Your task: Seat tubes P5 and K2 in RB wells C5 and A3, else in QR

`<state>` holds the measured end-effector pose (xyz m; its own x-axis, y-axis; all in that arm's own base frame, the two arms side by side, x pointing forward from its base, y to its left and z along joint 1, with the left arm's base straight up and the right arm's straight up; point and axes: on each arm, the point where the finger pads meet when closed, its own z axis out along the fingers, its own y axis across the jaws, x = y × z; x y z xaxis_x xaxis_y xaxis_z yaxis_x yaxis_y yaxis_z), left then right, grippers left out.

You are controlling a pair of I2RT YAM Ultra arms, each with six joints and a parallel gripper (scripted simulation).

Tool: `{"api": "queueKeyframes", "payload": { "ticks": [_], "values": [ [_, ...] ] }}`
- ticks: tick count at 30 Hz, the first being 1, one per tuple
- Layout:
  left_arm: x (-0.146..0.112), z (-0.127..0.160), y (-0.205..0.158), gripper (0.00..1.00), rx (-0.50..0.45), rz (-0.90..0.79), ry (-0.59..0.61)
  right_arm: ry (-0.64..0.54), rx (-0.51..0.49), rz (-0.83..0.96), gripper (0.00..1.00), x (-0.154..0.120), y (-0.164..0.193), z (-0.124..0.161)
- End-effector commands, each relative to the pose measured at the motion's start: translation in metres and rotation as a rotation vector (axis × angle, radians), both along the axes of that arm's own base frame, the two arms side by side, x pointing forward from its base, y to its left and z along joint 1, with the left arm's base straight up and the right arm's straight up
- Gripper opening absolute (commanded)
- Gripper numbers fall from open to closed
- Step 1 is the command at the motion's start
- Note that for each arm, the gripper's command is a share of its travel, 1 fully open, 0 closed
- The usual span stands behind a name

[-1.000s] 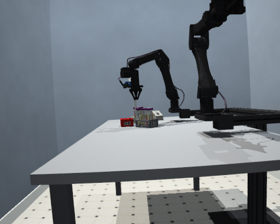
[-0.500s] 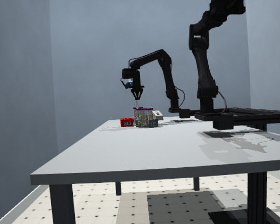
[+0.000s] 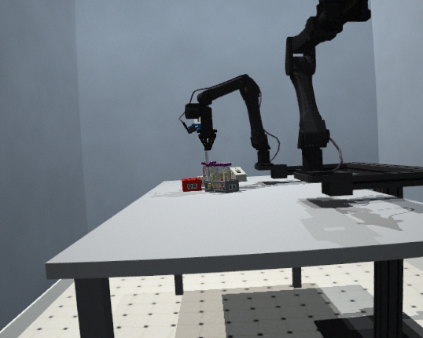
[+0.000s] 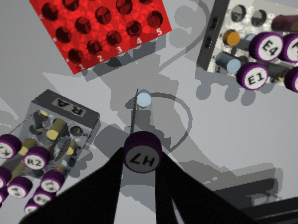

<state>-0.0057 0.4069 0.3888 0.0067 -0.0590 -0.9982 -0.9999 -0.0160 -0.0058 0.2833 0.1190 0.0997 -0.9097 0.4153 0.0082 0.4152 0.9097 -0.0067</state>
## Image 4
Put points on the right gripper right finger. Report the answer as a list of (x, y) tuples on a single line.
[(195, 203)]

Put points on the red rack with round wells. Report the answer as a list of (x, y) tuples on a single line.
[(144, 23)]

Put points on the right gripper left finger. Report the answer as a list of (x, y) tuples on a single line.
[(89, 201)]

